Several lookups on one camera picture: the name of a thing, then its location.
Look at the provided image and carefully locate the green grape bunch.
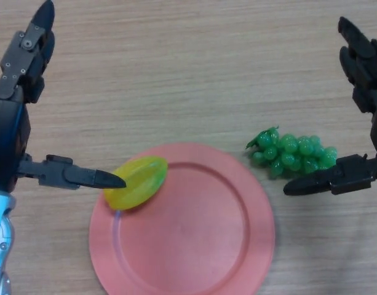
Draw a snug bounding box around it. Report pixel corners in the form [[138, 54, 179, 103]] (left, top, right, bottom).
[[245, 125, 339, 179]]

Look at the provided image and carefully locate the pink round plate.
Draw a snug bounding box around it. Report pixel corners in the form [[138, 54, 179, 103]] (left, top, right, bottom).
[[89, 141, 276, 295]]

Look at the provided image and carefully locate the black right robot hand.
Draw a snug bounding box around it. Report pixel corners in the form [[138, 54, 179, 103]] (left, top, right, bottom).
[[282, 15, 377, 197]]

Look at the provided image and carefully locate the yellow starfruit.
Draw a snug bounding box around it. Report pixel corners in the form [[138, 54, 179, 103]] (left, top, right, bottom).
[[102, 155, 169, 211]]

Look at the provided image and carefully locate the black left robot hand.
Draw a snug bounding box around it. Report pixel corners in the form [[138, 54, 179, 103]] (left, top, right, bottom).
[[0, 0, 127, 194]]

